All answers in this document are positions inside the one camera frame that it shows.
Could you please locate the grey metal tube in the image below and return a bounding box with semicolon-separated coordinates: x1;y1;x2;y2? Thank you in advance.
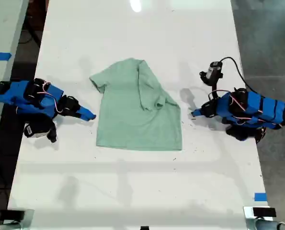
246;219;285;230
0;222;23;230

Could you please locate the black camera cable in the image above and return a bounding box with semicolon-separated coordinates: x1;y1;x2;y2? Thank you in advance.
218;56;254;93

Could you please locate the red white gripper wire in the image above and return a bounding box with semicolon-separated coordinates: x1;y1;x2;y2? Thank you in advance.
229;94;248;112

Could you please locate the red white arm wire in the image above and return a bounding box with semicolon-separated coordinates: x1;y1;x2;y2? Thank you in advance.
41;81;65;114

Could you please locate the small black box, metal bracket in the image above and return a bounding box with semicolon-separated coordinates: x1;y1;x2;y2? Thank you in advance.
243;205;277;220

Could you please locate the short blue tape strip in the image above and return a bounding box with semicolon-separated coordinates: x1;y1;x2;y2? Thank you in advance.
254;192;268;202

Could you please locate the black camera stalk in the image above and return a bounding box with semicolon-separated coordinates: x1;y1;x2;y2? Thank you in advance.
210;82;219;98

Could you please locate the pale green T-shirt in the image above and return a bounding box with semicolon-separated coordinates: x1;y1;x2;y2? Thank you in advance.
89;57;183;151

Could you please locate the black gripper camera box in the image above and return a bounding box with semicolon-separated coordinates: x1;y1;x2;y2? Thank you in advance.
23;116;58;144
199;61;223;86

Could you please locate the small black box, grey bracket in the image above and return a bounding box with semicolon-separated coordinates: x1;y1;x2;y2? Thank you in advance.
2;208;35;226

